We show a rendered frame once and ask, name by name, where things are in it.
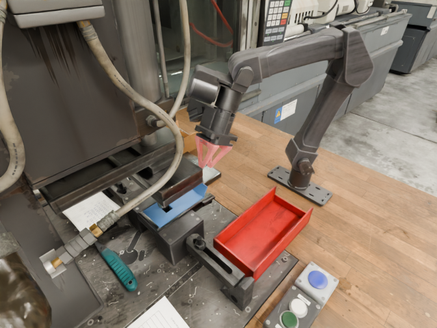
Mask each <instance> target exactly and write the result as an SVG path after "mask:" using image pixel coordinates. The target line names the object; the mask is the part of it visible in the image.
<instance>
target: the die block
mask: <svg viewBox="0 0 437 328"><path fill-rule="evenodd" d="M170 210H171V208H170V207H168V208H167V209H165V210H164V212H166V213H167V212H169V211H170ZM127 216H128V218H129V220H130V221H131V222H132V223H133V225H134V226H135V227H136V228H137V229H138V230H139V231H140V232H141V233H143V232H145V231H146V230H147V229H148V230H149V231H150V232H151V233H152V234H153V235H154V236H155V240H156V244H157V249H158V251H159V252H160V253H161V254H162V255H163V256H164V257H165V258H166V259H167V260H168V261H169V262H170V263H171V264H172V265H173V266H175V265H176V264H178V263H179V262H180V261H181V260H183V259H184V258H185V257H186V256H187V255H188V254H190V252H189V251H188V250H187V243H186V242H187V238H188V237H189V236H190V235H192V234H199V235H200V236H201V237H202V238H204V239H205V237H204V223H202V224H201V225H199V226H198V227H197V228H195V229H194V230H193V231H192V232H190V233H189V234H187V235H186V236H185V237H184V238H183V239H181V240H180V241H178V242H177V243H176V244H175V245H173V246H172V247H169V246H168V245H167V244H166V243H165V242H164V241H163V240H162V239H161V238H160V237H159V236H158V235H157V234H156V233H155V232H154V231H153V230H152V229H151V228H150V227H149V226H148V225H147V224H146V223H145V222H144V221H143V220H142V219H141V218H140V217H139V216H138V215H137V214H136V213H135V212H134V211H133V210H130V211H128V212H127Z"/></svg>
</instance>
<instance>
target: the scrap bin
mask: <svg viewBox="0 0 437 328"><path fill-rule="evenodd" d="M275 192H276V186H274V187H273V188H272V189H271V190H270V191H268V192H267V193H266V194H265V195H263V196H262V197H261V198H260V199H259V200H258V201H257V202H255V203H254V204H253V205H252V206H251V207H249V209H247V210H246V211H245V212H244V213H242V214H241V215H240V216H238V218H236V220H234V221H233V222H232V223H230V224H229V225H228V226H227V227H226V228H225V229H224V230H222V231H221V232H220V233H219V234H217V235H216V236H215V237H214V238H213V247H214V248H215V249H216V250H217V251H218V252H219V253H220V254H222V255H223V256H224V257H225V258H227V259H228V260H229V261H230V262H231V263H232V264H233V265H235V266H236V267H237V268H238V269H240V270H241V271H242V272H243V273H244V274H245V278H246V277H252V278H254V279H255V281H254V283H255V282H256V281H257V280H258V279H259V278H260V277H261V276H262V274H263V273H264V272H265V271H266V270H267V269H268V267H269V266H270V265H271V264H272V263H273V262H274V261H275V260H276V259H277V258H278V257H279V255H280V254H281V253H282V252H283V251H284V249H285V248H286V247H287V246H288V245H289V244H290V243H291V242H292V241H293V240H294V239H295V237H296V236H297V235H298V234H299V233H300V232H301V230H302V229H303V228H304V227H305V226H306V225H307V224H308V223H309V221H310V217H311V213H312V211H313V207H311V208H310V209H309V210H308V211H307V212H305V211H303V210H301V209H300V208H298V207H296V206H295V205H293V204H292V203H290V202H288V201H286V200H284V199H283V198H281V197H279V196H278V195H276V194H275Z"/></svg>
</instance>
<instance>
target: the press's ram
mask: <svg viewBox="0 0 437 328"><path fill-rule="evenodd" d="M175 154H176V141H175V138H174V136H173V134H172V132H171V130H170V129H169V128H167V127H166V126H165V127H163V128H161V129H159V130H156V131H154V132H152V133H149V134H147V135H145V137H144V138H143V139H142V141H141V142H139V143H137V144H135V145H133V146H130V147H129V148H126V149H124V150H122V151H120V152H117V153H115V154H113V155H111V156H109V157H106V158H105V159H102V160H100V161H98V162H96V163H93V164H91V165H89V166H87V167H85V168H83V169H81V170H78V171H76V172H74V173H71V174H69V175H67V176H65V177H63V178H61V179H59V180H56V181H54V182H52V183H50V184H47V185H45V186H43V187H41V188H39V189H38V190H39V192H40V193H41V194H42V196H43V197H44V198H45V200H46V202H47V203H48V204H49V206H50V207H51V209H52V210H53V211H54V213H55V214H56V215H58V214H59V213H61V212H63V211H65V210H67V209H69V208H71V207H72V206H75V205H76V204H78V203H80V202H82V201H84V200H86V199H88V198H90V197H92V196H94V195H95V194H97V193H99V192H101V191H103V190H105V189H107V188H108V187H110V186H112V185H114V184H117V183H118V182H120V181H122V180H124V179H126V178H127V179H128V180H133V181H134V182H135V183H136V184H137V185H138V186H140V187H141V188H142V189H143V190H144V191H145V190H147V189H148V188H149V187H151V186H152V185H153V184H155V183H156V182H157V181H158V180H159V179H160V178H162V176H163V175H164V174H165V173H166V171H167V170H168V169H169V167H170V166H171V164H172V162H173V160H174V156H175ZM203 182H204V181H203V169H202V168H200V167H199V166H197V165H196V164H194V163H193V162H191V161H189V160H188V159H187V158H185V157H183V156H182V158H181V161H180V163H179V166H178V168H177V169H176V171H175V173H174V174H173V175H172V177H171V178H170V179H169V181H167V183H166V184H165V185H164V186H163V187H162V188H160V189H159V190H158V191H156V192H155V193H154V194H153V195H151V197H152V198H153V199H155V200H156V201H157V205H158V207H160V208H165V207H167V206H168V205H169V204H171V203H173V202H174V201H175V200H177V199H179V198H180V197H182V196H183V195H184V194H186V193H188V192H189V191H190V190H192V189H194V188H195V187H197V186H198V185H200V184H201V183H203Z"/></svg>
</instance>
